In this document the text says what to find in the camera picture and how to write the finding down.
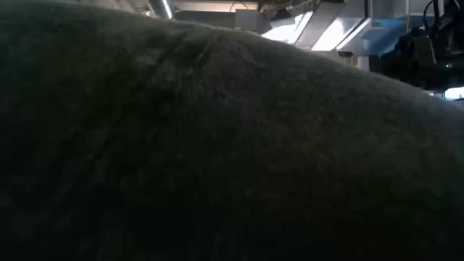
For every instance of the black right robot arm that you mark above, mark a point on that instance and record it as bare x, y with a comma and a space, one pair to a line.
447, 21

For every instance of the bright ceiling light panel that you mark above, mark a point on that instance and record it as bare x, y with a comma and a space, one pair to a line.
286, 30
337, 34

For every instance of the grey ceiling beam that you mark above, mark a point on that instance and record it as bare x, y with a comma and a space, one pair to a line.
319, 21

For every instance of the dark green cap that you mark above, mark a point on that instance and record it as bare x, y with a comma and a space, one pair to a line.
217, 145

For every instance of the silver ceiling duct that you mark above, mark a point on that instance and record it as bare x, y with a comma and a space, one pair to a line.
162, 8

